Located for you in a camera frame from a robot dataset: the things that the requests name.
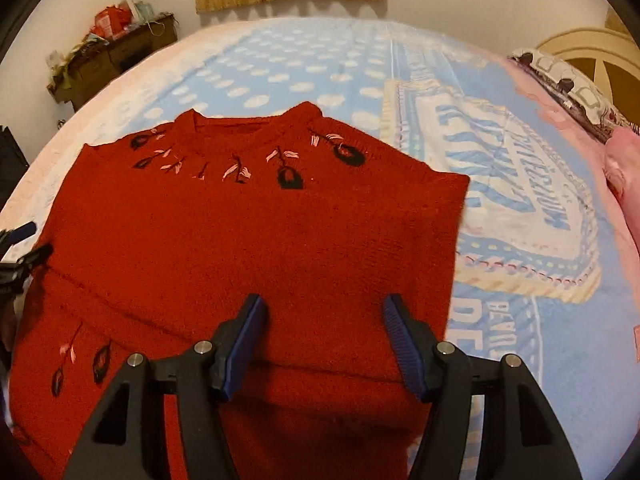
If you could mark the pink fluffy pillow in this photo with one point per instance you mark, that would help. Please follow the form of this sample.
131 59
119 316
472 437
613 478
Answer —
622 170

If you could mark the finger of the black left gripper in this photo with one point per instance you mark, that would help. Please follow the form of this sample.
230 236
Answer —
9 238
13 275

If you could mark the blue polka dot bed blanket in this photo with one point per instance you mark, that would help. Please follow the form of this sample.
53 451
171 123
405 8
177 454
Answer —
546 267

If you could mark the colourful cloth on desk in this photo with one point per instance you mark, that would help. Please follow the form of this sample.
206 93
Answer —
64 67

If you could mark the dark wooden desk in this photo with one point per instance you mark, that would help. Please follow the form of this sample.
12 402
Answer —
121 55

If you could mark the grey white patterned pillow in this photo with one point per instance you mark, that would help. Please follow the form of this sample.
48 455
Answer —
575 92

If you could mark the cream wooden headboard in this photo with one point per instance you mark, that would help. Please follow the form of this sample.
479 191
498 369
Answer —
607 55

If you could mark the red embroidered knit sweater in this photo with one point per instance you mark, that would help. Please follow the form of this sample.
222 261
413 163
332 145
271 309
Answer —
160 236

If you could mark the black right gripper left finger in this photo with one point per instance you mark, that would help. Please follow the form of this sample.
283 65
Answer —
125 436

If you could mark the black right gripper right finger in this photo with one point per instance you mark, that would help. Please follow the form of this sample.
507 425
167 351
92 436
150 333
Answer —
521 436

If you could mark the red gift bag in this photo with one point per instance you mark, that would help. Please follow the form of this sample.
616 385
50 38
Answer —
111 22

